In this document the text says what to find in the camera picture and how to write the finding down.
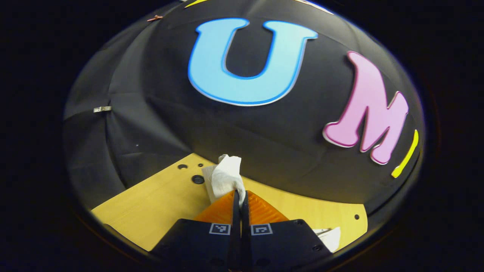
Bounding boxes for white jeans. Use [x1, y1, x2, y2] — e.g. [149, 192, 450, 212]
[202, 154, 341, 253]

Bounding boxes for black backdrop cloth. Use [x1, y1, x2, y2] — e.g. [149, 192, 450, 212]
[62, 0, 424, 216]

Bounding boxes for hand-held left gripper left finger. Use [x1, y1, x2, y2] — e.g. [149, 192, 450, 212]
[151, 190, 242, 272]

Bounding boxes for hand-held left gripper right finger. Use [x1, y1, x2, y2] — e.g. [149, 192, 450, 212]
[242, 191, 333, 272]

